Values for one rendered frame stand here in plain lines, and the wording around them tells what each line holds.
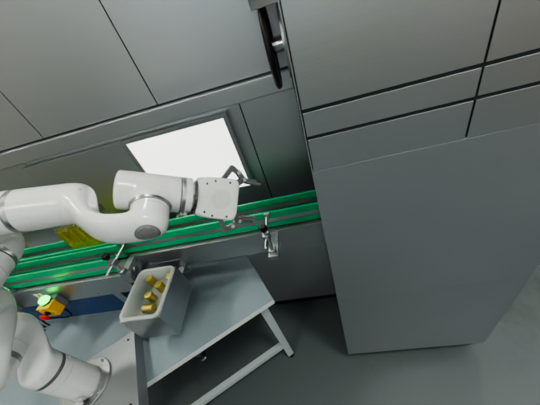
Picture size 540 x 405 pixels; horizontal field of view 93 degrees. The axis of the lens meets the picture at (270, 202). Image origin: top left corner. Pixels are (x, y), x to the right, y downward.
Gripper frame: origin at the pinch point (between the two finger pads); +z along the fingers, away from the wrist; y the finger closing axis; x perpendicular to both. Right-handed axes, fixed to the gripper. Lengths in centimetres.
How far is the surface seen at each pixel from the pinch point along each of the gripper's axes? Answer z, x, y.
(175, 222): -15, 56, -17
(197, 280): -1, 69, -49
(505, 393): 141, -5, -84
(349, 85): 9.5, -20.6, 26.1
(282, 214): 21.7, 25.1, -6.4
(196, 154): -10.3, 42.6, 12.9
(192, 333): -4, 46, -64
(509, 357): 153, 1, -71
